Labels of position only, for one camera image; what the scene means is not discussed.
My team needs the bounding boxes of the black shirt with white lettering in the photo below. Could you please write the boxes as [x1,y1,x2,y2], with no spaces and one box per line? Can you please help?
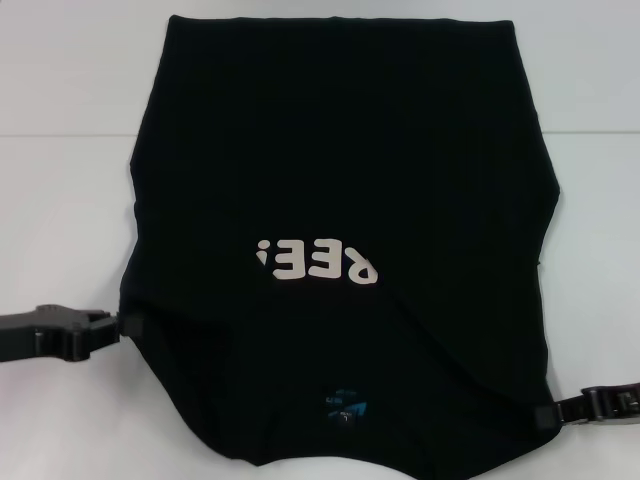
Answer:
[118,13,565,480]

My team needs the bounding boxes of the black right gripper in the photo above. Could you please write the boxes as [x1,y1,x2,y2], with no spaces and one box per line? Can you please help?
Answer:
[533,381,640,433]

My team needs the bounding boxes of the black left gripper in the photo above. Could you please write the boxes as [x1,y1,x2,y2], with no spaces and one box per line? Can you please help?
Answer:
[0,303,145,363]

